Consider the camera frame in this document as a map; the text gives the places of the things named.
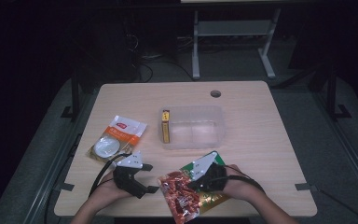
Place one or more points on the person's right hand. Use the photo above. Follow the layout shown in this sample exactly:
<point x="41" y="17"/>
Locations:
<point x="239" y="186"/>

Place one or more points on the orange and white pouch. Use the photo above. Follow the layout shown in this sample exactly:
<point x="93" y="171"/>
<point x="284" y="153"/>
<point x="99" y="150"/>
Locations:
<point x="121" y="130"/>

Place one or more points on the grey tape strip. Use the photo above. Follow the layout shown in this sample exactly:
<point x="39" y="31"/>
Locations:
<point x="65" y="187"/>
<point x="304" y="187"/>

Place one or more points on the green and red food packet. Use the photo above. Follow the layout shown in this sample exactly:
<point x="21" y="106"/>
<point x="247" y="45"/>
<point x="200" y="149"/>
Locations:
<point x="177" y="193"/>

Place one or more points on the clear plastic container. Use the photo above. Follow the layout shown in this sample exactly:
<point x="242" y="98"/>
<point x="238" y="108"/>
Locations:
<point x="195" y="130"/>

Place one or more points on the white metal table frame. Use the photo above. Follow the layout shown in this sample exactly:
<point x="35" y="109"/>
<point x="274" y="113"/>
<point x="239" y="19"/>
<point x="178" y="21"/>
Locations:
<point x="234" y="28"/>

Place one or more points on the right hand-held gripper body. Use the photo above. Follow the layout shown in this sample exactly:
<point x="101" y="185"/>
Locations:
<point x="211" y="177"/>

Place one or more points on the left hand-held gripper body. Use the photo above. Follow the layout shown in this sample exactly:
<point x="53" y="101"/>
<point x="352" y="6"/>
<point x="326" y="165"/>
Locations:
<point x="127" y="177"/>

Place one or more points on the yellow and red box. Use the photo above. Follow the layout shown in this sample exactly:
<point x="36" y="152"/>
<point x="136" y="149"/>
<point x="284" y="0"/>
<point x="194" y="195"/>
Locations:
<point x="166" y="127"/>

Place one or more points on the person's left hand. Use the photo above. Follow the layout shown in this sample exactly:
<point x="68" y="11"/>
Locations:
<point x="112" y="193"/>

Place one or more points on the black metal stand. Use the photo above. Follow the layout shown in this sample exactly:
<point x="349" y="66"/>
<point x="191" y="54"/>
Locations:
<point x="74" y="99"/>
<point x="332" y="96"/>

